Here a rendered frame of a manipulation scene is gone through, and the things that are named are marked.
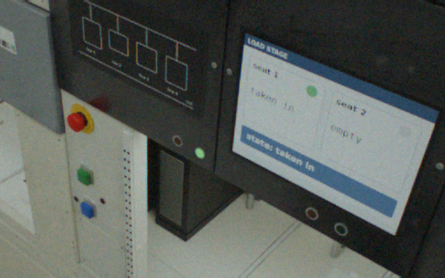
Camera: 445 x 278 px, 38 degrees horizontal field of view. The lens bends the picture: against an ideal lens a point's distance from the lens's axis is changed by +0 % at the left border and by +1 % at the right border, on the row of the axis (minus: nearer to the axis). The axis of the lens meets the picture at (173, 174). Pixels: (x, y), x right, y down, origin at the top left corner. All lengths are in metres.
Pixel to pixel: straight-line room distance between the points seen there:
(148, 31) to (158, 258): 0.77
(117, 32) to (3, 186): 0.94
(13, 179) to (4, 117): 0.32
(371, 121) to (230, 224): 0.95
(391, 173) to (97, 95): 0.58
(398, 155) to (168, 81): 0.40
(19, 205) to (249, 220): 0.65
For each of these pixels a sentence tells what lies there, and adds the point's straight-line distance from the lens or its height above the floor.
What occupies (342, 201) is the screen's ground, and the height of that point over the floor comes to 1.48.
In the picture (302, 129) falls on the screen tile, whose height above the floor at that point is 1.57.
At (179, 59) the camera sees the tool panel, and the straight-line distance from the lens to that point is 1.02.
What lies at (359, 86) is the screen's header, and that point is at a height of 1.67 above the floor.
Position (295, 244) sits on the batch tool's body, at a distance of 1.74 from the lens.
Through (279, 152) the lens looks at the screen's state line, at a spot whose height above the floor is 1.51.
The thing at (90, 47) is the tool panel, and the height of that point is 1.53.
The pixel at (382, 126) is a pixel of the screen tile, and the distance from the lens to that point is 0.87.
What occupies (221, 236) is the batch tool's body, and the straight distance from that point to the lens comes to 1.73.
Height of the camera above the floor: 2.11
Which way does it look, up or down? 41 degrees down
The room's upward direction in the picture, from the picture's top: 2 degrees clockwise
